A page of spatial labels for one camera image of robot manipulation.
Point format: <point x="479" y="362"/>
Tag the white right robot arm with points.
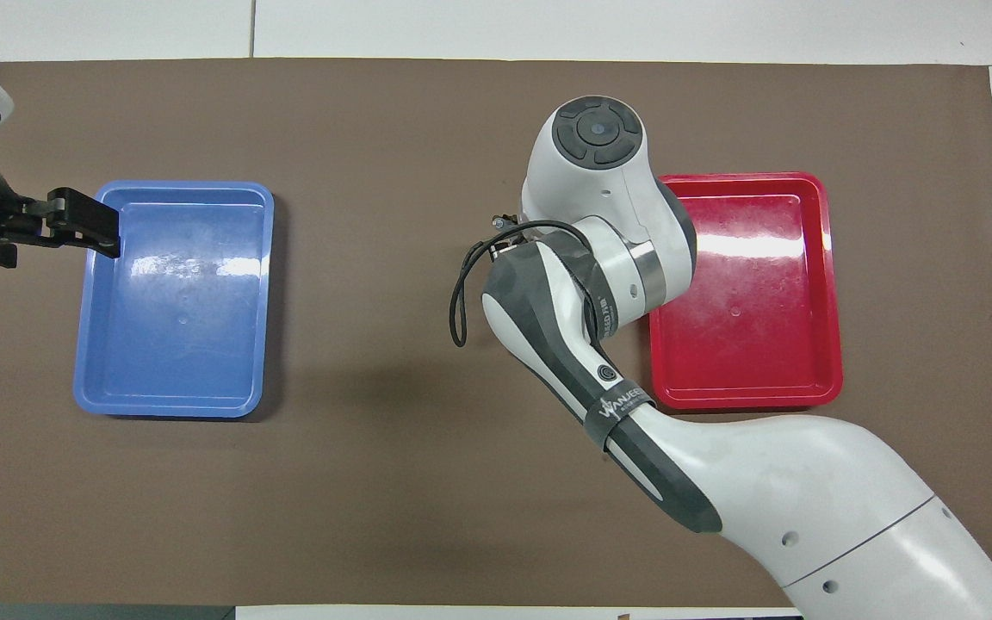
<point x="763" y="482"/>

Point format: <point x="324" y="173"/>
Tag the blue plastic tray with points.
<point x="220" y="362"/>

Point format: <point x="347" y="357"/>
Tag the brown table mat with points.
<point x="375" y="482"/>

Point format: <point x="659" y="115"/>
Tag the red plastic tray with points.
<point x="763" y="344"/>

